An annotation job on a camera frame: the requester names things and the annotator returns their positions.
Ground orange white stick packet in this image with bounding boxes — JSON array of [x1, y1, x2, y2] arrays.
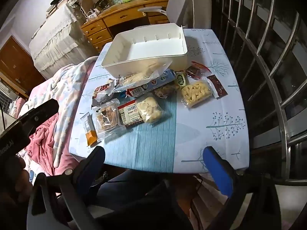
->
[[81, 112, 98, 146]]

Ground fried cracker clear packet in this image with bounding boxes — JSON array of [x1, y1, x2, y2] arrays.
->
[[94, 101, 118, 135]]

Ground white barcode snack packet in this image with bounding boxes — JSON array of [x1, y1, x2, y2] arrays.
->
[[118, 100, 144, 127]]

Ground brown chocolate sachet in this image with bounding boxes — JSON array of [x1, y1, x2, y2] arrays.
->
[[207, 75, 228, 99]]

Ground red jujube snack packet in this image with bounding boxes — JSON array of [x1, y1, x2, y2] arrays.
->
[[92, 79, 116, 107]]

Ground yellow puffed snack clear bag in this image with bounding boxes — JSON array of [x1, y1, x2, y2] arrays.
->
[[181, 80, 212, 108]]

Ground pale puffed snack small bag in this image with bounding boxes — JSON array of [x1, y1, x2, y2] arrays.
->
[[136, 95, 164, 124]]

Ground nut cluster red-edge packet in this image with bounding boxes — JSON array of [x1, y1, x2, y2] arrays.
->
[[153, 81, 180, 99]]

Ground large pale pastry bag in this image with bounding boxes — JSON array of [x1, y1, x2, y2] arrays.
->
[[114, 61, 172, 92]]

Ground green pineapple cake packet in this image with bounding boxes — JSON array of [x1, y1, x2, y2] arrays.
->
[[176, 72, 188, 89]]

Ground dark jerky red-trim packet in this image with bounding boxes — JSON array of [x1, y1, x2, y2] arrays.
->
[[185, 61, 212, 80]]

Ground blue red biscuit roll pack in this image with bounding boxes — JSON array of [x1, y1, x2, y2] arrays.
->
[[126, 69, 176, 98]]

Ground person's hand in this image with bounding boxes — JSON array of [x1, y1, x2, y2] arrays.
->
[[1, 155, 33, 205]]

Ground pink blanket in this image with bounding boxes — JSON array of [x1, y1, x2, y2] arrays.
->
[[19, 97, 80, 176]]

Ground tree print tablecloth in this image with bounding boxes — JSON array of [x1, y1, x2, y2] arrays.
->
[[69, 29, 249, 173]]

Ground wooden door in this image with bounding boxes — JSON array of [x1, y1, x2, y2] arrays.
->
[[1, 36, 46, 96]]

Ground floral fleece blanket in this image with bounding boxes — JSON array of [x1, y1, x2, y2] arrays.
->
[[19, 56, 98, 168]]

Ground lace covered cabinet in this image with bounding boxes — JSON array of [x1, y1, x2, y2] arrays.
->
[[29, 4, 98, 79]]

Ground white plastic storage bin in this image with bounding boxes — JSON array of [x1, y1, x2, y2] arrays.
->
[[97, 23, 188, 77]]

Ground wooden desk with drawers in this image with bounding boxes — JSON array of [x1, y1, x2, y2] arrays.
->
[[81, 0, 169, 53]]

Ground grey office chair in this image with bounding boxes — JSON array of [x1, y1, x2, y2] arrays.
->
[[137, 0, 213, 29]]

